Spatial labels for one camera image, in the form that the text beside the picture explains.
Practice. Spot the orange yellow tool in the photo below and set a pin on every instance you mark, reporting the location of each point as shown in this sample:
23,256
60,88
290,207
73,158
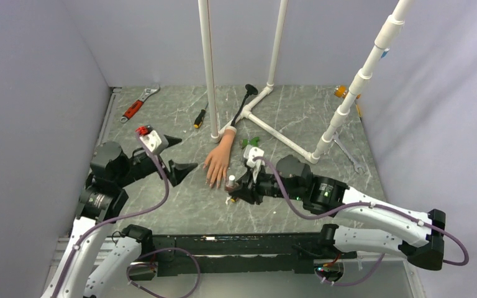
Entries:
341,91

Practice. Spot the black yellow screwdriver far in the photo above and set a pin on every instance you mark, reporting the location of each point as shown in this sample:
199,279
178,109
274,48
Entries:
200,117

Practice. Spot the black suction mount stalk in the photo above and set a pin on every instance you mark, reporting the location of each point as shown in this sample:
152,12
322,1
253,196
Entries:
250,91

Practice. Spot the red adjustable wrench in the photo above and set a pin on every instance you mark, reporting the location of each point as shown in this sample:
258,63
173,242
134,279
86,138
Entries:
135,107

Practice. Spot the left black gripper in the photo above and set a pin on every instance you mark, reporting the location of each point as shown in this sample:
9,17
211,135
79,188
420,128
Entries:
178,171

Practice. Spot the green hose nozzle fitting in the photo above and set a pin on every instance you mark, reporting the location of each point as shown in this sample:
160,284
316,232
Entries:
246,142

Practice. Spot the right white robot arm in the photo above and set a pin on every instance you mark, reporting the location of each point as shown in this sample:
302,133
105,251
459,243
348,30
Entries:
415,236

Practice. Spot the silver combination wrench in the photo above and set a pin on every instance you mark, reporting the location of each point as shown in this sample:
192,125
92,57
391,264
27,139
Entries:
358,167

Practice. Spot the mannequin practice hand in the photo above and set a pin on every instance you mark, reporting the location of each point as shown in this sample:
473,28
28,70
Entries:
217,162

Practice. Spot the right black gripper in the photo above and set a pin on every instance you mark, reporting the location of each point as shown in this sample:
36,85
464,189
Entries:
249,190

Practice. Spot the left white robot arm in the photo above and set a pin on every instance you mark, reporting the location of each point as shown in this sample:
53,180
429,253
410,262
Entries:
99,208

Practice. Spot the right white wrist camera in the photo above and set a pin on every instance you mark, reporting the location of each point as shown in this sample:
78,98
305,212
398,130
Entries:
253,160

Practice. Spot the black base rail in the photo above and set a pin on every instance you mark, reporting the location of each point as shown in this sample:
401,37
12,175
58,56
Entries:
172,255

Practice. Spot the white angled PVC pole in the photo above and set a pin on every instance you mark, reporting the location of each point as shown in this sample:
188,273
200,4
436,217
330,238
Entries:
388,32

